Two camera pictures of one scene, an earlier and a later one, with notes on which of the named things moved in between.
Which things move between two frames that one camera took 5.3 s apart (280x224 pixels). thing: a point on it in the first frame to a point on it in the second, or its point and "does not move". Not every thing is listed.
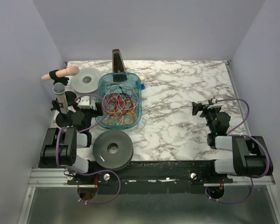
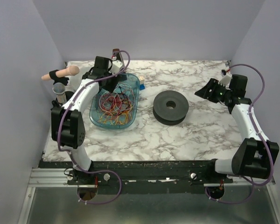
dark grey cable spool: (117, 160) to (170, 107)
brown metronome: (118, 66) does not move
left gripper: (98, 108) to (112, 82)
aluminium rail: (49, 177) does not move
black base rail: (153, 177) does not move
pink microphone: (73, 70) does not move
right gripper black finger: (196, 108) to (208, 91)
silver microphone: (59, 88) does not move
